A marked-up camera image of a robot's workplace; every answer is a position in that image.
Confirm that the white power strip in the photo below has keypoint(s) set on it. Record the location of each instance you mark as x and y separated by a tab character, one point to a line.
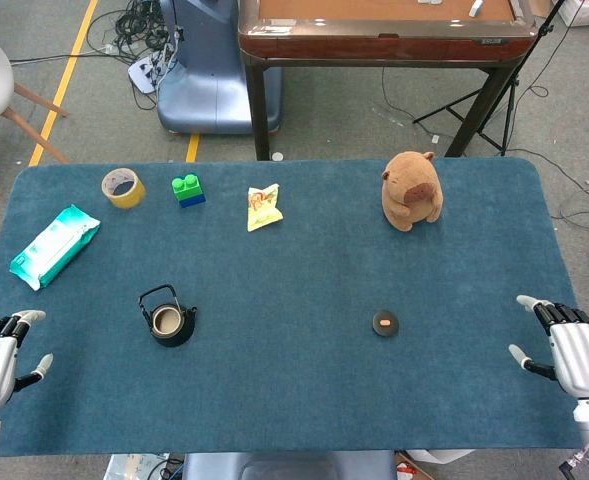
141	75

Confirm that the white box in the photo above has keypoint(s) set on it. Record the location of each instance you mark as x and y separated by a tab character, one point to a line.
586	12

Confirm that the black cast iron teapot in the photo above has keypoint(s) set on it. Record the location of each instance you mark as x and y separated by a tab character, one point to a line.
186	331

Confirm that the brown capybara plush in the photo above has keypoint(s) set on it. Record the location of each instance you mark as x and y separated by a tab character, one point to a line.
409	200

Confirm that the teal wet wipes pack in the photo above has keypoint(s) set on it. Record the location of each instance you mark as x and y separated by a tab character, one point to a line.
49	250

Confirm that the blue table mat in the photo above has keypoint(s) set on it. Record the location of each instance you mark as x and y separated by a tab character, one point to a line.
294	270

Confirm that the clear plastic package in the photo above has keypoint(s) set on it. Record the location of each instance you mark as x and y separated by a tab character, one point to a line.
134	467

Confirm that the green and blue toy block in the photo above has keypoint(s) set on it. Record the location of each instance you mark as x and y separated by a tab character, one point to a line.
189	192

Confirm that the yellow tape roll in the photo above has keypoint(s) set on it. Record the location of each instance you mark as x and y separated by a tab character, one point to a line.
131	198

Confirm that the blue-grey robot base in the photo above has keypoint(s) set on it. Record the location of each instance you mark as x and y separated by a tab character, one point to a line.
209	95

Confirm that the small black round disc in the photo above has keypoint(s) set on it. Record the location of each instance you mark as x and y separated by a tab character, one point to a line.
380	328

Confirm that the blue own robot base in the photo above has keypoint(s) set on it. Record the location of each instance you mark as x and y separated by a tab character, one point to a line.
284	467

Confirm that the brown cardboard box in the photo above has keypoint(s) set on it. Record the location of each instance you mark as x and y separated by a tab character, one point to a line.
541	6

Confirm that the brown mahjong table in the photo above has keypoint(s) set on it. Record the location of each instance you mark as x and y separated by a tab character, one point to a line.
374	47

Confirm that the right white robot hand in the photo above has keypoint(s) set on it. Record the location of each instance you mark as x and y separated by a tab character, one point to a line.
581	355

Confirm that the black tripod stand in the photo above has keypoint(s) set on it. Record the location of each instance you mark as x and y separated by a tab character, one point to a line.
546	30

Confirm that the yellow snack bag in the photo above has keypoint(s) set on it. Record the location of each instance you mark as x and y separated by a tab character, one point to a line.
261	215

